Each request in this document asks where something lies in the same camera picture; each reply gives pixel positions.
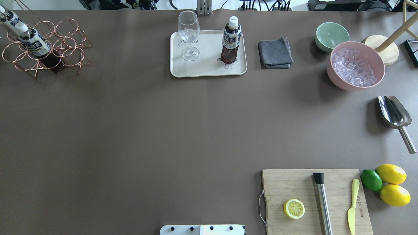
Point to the copper wire bottle basket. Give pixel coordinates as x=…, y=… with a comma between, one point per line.
x=66, y=38

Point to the cream serving tray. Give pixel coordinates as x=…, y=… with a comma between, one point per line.
x=209, y=62

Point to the grey folded cloth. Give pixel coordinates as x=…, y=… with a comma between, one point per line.
x=275, y=54

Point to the clear wine glass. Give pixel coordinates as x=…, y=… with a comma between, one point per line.
x=189, y=30

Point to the bamboo cutting board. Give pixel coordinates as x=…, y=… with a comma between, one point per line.
x=280, y=185

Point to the half lemon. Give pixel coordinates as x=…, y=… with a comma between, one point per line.
x=294, y=209

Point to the green bowl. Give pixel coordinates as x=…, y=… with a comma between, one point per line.
x=329, y=34

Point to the steel muddler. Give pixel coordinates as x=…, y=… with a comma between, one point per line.
x=323, y=202

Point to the pink bowl with ice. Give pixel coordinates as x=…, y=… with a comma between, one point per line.
x=354, y=66

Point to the green lime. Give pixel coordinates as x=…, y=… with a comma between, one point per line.
x=371, y=180

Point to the yellow plastic knife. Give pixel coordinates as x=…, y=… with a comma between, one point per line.
x=352, y=209

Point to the metal ice scoop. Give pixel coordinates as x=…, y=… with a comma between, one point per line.
x=397, y=117

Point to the yellow lemon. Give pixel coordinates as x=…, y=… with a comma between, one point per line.
x=395, y=195
x=391, y=174

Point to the wooden stand base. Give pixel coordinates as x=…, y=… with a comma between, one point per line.
x=385, y=46

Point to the aluminium frame post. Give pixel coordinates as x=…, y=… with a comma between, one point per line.
x=204, y=7

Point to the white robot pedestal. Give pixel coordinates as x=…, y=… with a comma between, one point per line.
x=210, y=229

